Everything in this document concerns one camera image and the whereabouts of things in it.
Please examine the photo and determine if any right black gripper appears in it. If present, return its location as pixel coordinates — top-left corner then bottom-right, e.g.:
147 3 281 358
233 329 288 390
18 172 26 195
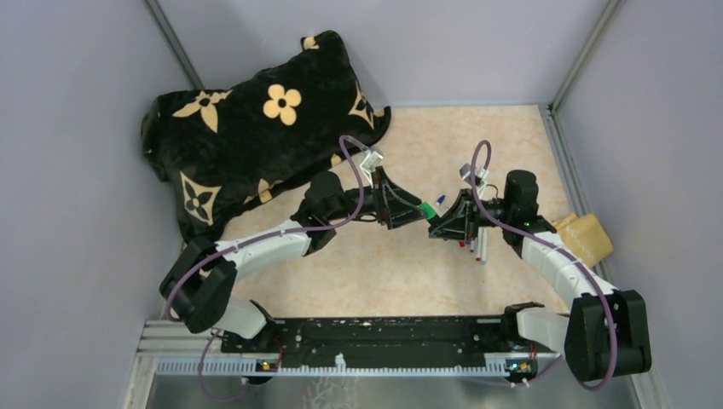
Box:
429 187 514 241

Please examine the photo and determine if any bright green square cap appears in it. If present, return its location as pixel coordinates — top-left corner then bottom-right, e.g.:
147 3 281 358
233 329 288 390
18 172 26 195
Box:
419 202 437 220

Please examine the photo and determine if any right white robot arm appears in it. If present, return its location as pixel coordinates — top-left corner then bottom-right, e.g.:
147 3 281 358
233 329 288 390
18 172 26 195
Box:
429 170 652 384

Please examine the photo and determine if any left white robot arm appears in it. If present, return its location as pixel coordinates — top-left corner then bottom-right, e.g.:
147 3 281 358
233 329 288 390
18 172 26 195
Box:
159 167 436 352

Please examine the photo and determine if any white light-blue pen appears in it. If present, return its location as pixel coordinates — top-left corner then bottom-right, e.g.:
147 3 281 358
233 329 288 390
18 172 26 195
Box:
478 228 489 265

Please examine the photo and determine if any black floral plush blanket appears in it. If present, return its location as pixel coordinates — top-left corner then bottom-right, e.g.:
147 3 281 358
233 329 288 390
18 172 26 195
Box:
140 30 392 242

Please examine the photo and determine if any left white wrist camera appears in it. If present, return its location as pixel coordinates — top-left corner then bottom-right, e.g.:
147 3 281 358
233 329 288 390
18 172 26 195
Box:
359 147 384 178

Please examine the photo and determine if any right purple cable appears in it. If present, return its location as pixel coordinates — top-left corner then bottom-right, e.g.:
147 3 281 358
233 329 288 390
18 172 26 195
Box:
470 140 621 392

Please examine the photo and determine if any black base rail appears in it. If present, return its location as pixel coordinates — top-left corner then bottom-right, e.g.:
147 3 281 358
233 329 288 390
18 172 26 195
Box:
221 315 548 369

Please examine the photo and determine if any grey cable duct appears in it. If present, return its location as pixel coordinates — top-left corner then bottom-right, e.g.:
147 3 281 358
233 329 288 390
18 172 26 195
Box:
155 358 512 379

